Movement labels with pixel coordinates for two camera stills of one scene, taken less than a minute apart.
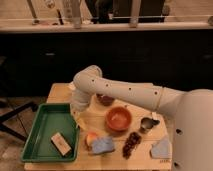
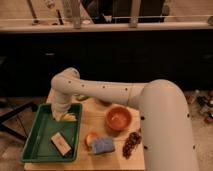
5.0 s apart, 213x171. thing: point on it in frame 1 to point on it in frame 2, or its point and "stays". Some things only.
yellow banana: [82, 124] to [70, 117]
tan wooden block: [60, 144] stays
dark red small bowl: [105, 100] stays
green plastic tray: [51, 119] stays
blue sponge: [102, 144] stays
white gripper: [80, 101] to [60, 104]
